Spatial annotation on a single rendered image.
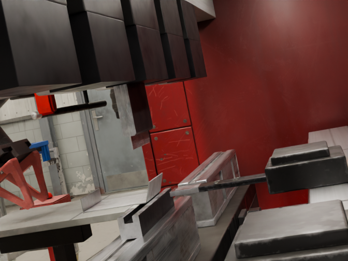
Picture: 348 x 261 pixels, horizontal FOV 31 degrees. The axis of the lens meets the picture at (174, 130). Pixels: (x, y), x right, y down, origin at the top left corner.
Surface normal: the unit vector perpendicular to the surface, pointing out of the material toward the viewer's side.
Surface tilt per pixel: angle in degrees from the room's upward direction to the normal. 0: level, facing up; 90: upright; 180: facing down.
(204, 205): 90
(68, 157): 90
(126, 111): 90
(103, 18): 90
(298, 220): 0
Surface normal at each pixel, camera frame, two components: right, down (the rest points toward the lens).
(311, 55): -0.21, 0.09
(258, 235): -0.19, -0.98
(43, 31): 0.96, -0.18
